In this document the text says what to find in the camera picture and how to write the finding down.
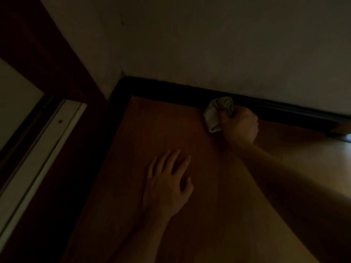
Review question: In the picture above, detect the person's right hand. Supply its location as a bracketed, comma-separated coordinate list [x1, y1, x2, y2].
[219, 105, 259, 148]

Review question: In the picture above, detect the black baseboard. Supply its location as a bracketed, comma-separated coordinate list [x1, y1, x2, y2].
[59, 76, 132, 263]
[109, 76, 351, 134]

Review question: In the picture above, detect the grey cleaning cloth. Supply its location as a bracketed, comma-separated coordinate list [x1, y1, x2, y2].
[203, 96, 235, 134]

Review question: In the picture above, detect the person's left hand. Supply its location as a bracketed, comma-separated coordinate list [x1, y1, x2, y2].
[142, 149, 195, 220]

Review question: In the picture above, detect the brown inner wooden strip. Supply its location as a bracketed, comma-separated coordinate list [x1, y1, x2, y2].
[0, 94, 60, 187]

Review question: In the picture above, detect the person's right forearm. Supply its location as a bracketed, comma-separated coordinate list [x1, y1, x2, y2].
[235, 142, 351, 263]

